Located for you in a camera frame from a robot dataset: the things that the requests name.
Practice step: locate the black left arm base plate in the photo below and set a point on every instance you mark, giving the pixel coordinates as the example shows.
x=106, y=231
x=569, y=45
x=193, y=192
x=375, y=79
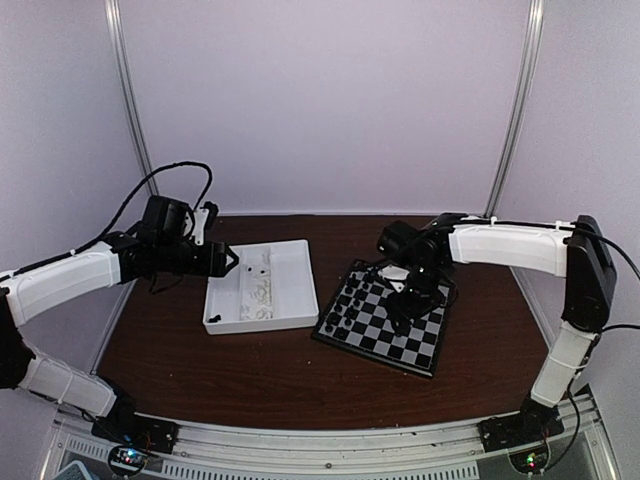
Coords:
x=147, y=434

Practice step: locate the right round circuit board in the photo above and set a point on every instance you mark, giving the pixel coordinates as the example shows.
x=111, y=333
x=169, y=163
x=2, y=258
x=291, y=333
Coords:
x=529, y=461

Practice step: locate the aluminium frame post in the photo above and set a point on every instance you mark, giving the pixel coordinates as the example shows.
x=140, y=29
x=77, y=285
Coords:
x=133, y=119
x=527, y=69

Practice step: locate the white compartment tray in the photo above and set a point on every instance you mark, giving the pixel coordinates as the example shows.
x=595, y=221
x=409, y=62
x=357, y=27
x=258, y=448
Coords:
x=272, y=288

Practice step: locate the aluminium front rail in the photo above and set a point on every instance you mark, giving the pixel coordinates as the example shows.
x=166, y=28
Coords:
x=452, y=450

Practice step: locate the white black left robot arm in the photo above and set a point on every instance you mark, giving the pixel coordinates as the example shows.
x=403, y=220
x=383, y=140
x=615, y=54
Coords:
x=170, y=238

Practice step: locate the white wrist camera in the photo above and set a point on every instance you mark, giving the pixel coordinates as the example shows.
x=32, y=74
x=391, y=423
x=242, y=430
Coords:
x=394, y=276
x=204, y=218

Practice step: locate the white chess piece pile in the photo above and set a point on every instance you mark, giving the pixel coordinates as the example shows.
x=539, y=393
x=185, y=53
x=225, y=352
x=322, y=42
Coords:
x=256, y=302

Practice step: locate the left aluminium frame post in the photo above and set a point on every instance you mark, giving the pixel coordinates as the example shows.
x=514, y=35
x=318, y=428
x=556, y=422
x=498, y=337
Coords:
x=133, y=119

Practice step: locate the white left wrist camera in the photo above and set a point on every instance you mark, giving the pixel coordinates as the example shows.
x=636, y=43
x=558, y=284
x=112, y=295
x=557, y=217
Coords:
x=204, y=218

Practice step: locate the blue plastic basket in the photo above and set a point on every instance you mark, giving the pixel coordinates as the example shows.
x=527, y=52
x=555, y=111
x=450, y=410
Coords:
x=75, y=470

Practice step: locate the left round circuit board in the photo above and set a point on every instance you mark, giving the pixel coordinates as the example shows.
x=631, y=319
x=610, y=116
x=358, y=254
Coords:
x=125, y=460

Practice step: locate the right aluminium frame post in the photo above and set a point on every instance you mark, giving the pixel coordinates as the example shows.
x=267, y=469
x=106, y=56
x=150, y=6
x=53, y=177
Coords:
x=527, y=69

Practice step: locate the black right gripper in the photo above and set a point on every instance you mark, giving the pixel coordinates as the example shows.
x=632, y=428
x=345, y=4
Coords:
x=404, y=313

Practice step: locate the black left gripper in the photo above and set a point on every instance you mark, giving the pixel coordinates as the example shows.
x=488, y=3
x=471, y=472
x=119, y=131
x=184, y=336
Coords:
x=213, y=263

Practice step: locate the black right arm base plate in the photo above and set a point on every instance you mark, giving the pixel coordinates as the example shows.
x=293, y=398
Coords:
x=511, y=431

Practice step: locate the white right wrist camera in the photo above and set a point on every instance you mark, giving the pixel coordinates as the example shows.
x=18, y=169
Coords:
x=394, y=276

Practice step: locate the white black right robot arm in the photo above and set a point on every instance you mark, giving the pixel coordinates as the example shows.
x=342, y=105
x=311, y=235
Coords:
x=574, y=251

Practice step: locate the black silver chessboard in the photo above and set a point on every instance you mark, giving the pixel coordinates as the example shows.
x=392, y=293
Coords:
x=371, y=335

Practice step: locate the round circuit board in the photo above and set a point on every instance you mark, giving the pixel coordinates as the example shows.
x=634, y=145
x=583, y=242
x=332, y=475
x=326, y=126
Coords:
x=125, y=460
x=529, y=461

